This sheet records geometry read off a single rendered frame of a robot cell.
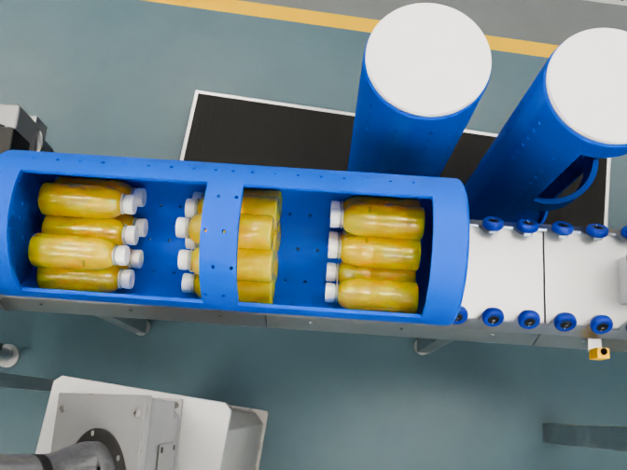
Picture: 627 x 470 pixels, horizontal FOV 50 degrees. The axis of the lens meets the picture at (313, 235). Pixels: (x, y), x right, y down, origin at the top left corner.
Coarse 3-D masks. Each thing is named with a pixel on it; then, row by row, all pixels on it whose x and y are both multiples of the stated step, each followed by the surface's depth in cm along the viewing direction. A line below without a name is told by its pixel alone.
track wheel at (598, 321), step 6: (594, 318) 139; (600, 318) 138; (606, 318) 138; (594, 324) 139; (600, 324) 139; (606, 324) 139; (612, 324) 139; (594, 330) 140; (600, 330) 140; (606, 330) 140
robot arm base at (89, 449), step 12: (84, 444) 98; (96, 444) 98; (48, 456) 94; (60, 456) 94; (72, 456) 94; (84, 456) 95; (96, 456) 95; (108, 456) 96; (48, 468) 91; (60, 468) 92; (72, 468) 93; (84, 468) 94; (96, 468) 95; (108, 468) 95
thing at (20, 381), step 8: (0, 376) 186; (8, 376) 191; (16, 376) 196; (24, 376) 202; (0, 384) 187; (8, 384) 192; (16, 384) 196; (24, 384) 202; (32, 384) 208; (40, 384) 214; (48, 384) 220
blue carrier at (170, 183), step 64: (0, 192) 119; (192, 192) 142; (320, 192) 140; (384, 192) 121; (448, 192) 121; (0, 256) 119; (320, 256) 144; (448, 256) 116; (384, 320) 127; (448, 320) 124
